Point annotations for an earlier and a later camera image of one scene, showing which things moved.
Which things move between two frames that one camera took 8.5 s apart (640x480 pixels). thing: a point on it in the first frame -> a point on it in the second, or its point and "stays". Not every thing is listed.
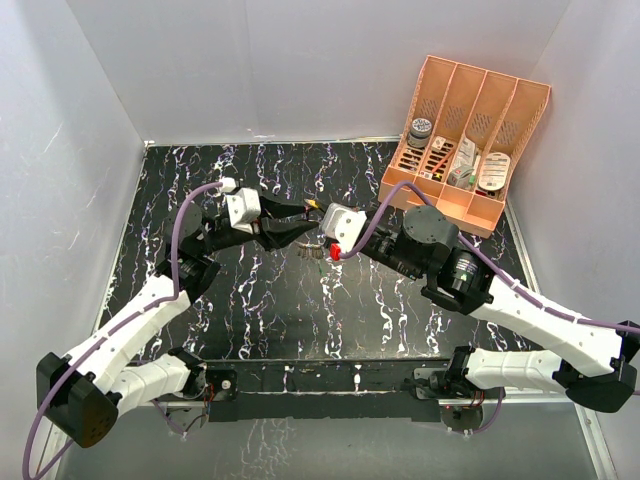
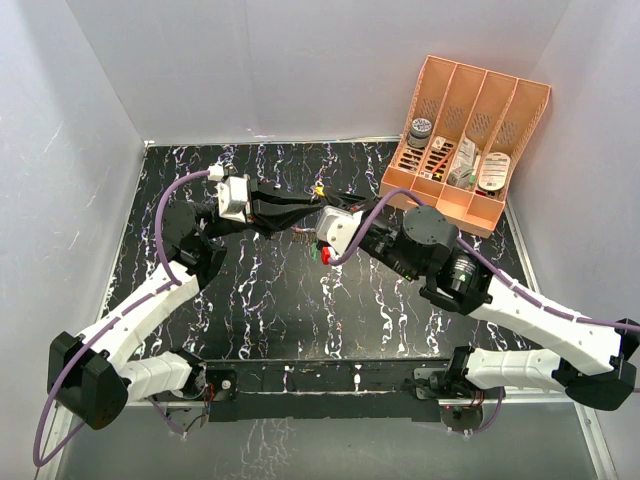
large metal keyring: [309, 250] -> [303, 235]
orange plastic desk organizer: [464, 131] stays
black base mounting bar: [347, 390] stays
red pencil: [443, 161] stays
